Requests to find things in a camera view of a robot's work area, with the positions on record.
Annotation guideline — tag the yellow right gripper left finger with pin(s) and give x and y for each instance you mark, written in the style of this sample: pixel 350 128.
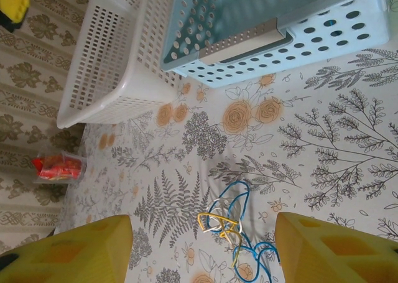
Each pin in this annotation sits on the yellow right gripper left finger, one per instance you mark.
pixel 62 258

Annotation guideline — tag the clear cup with red contents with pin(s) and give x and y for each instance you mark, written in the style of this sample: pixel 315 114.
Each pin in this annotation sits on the clear cup with red contents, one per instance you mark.
pixel 59 168

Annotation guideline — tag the white perforated plastic basket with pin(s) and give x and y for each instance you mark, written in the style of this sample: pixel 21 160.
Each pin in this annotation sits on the white perforated plastic basket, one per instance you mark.
pixel 102 62

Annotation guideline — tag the light blue plastic basket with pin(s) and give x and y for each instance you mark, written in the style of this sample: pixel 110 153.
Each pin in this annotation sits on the light blue plastic basket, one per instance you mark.
pixel 376 18

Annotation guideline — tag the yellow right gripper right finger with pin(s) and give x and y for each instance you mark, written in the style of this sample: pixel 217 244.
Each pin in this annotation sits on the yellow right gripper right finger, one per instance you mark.
pixel 342 258

